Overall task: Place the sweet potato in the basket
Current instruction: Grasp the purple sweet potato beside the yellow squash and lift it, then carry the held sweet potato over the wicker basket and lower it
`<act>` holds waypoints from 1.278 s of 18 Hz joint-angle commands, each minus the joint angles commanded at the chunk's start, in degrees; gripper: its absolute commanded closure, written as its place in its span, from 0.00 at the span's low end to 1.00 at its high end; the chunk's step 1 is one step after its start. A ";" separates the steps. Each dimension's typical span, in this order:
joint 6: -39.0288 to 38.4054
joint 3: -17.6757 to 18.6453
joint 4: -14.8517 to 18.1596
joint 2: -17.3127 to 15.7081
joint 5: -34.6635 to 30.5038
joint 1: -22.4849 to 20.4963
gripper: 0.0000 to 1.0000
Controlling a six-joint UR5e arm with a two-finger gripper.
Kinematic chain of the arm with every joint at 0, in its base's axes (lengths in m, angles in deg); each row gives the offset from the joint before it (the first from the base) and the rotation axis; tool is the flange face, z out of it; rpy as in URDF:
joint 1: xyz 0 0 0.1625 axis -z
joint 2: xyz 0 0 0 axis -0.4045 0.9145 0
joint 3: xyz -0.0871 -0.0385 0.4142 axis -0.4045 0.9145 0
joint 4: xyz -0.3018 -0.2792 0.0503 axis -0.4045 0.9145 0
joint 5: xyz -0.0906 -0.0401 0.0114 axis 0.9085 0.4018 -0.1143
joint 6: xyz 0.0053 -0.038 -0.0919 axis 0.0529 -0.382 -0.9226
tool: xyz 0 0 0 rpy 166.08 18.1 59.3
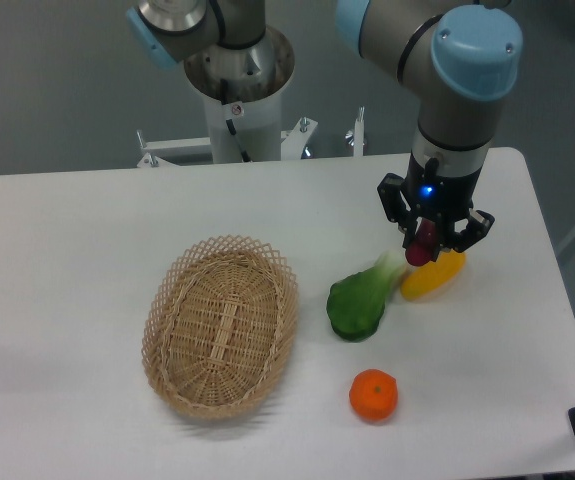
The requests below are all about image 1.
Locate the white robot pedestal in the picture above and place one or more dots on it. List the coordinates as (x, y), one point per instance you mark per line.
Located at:
(241, 89)

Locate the orange toy tangerine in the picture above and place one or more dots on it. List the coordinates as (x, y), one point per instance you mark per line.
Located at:
(373, 395)

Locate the green bok choy toy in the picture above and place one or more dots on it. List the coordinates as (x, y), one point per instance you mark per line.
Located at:
(356, 304)

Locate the white metal base frame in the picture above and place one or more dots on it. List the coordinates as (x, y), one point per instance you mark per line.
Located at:
(267, 142)

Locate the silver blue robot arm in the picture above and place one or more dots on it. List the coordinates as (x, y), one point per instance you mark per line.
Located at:
(460, 58)

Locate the woven wicker basket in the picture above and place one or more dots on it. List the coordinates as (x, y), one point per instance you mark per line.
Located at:
(221, 328)

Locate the yellow toy vegetable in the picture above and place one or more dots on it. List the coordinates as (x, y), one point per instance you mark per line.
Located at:
(432, 276)

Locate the red sweet potato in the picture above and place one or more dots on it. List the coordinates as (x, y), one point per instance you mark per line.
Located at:
(421, 249)

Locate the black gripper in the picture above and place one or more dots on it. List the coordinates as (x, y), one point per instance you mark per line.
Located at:
(450, 197)

